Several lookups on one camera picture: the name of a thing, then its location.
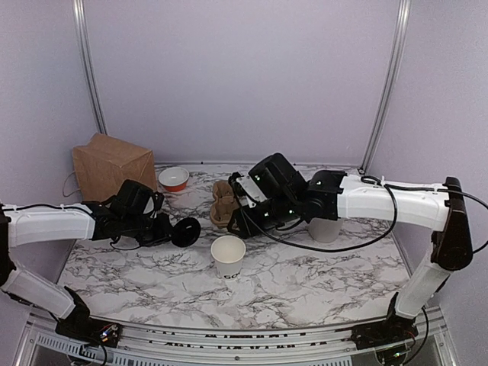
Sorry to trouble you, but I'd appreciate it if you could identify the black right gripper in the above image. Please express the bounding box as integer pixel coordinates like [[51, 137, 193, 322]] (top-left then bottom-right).
[[227, 192, 300, 238]]

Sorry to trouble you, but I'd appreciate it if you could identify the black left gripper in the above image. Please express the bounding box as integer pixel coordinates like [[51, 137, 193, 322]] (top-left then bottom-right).
[[123, 212, 179, 247]]

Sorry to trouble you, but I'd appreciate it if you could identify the black plastic cup lid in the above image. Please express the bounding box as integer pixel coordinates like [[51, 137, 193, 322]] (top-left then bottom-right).
[[171, 217, 201, 248]]

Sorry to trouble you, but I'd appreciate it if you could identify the white paper coffee cup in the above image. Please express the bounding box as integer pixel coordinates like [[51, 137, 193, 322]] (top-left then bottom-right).
[[210, 236, 246, 280]]

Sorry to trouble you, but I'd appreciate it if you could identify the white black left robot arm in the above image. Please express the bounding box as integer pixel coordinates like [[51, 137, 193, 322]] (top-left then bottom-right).
[[1, 179, 176, 339]]

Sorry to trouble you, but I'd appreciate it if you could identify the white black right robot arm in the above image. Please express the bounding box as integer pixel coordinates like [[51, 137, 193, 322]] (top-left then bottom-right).
[[228, 167, 474, 342]]

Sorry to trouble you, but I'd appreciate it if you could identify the brown paper takeout bag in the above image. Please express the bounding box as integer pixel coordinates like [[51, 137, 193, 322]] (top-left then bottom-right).
[[72, 133, 157, 201]]

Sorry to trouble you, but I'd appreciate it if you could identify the brown cardboard cup carrier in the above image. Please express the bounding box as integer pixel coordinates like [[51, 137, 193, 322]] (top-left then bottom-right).
[[210, 180, 239, 229]]

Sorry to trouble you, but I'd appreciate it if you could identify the orange white bowl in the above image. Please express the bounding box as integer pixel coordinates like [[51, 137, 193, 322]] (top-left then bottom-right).
[[158, 166, 190, 192]]

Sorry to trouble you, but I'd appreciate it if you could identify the white utensil holder cup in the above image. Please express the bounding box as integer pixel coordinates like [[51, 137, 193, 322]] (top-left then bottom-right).
[[307, 218, 343, 243]]

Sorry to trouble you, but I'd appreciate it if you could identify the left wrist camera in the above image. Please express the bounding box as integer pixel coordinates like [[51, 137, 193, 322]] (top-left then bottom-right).
[[143, 191, 165, 217]]

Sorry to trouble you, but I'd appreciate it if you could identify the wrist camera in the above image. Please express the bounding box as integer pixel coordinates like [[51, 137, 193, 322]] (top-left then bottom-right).
[[143, 191, 165, 217], [228, 172, 268, 208]]

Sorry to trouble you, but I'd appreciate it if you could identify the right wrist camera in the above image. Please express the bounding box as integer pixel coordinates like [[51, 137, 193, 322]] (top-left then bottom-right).
[[228, 172, 268, 208]]

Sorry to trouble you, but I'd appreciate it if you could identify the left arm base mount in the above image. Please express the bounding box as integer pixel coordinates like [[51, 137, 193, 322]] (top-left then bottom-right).
[[56, 287, 123, 348]]

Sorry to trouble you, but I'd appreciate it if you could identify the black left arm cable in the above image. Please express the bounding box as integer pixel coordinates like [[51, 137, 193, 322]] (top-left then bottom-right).
[[3, 204, 142, 251]]

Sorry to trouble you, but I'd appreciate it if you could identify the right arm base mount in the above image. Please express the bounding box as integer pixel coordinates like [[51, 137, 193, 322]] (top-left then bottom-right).
[[351, 293, 419, 350]]

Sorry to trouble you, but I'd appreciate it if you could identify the left aluminium corner post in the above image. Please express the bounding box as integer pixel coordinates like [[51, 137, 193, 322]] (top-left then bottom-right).
[[72, 0, 108, 135]]

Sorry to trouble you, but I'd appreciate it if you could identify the aluminium corner post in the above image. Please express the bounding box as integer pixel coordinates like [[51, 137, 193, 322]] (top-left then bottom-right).
[[72, 0, 108, 135], [360, 0, 412, 172]]

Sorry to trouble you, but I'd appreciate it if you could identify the right aluminium corner post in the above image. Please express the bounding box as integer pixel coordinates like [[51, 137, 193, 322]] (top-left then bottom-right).
[[360, 0, 412, 172]]

